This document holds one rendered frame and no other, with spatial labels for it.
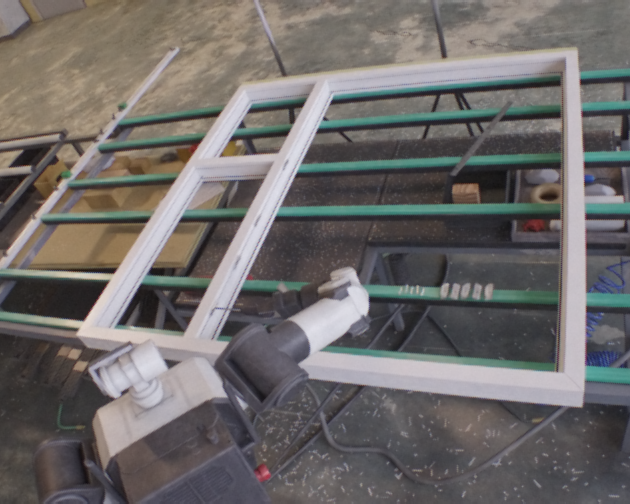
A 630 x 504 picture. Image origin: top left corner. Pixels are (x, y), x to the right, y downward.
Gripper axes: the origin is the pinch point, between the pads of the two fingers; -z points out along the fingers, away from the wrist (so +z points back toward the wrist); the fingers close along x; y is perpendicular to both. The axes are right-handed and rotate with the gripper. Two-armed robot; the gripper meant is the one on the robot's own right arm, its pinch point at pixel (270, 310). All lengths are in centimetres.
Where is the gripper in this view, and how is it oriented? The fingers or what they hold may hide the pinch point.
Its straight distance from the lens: 163.6
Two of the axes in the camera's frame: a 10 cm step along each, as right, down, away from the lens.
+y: 1.0, 8.3, -5.5
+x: -3.7, -4.9, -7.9
